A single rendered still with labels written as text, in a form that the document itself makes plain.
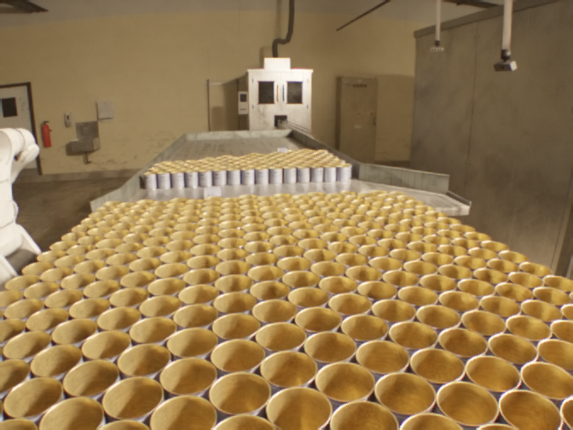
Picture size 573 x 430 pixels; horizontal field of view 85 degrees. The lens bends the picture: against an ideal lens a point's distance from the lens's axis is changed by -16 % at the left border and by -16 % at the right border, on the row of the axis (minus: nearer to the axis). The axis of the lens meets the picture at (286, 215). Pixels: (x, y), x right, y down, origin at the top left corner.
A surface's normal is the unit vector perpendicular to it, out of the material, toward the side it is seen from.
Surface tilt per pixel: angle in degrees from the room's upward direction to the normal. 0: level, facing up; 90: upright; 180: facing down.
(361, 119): 90
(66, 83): 90
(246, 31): 90
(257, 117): 90
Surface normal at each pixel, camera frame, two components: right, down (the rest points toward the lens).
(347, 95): 0.15, 0.30
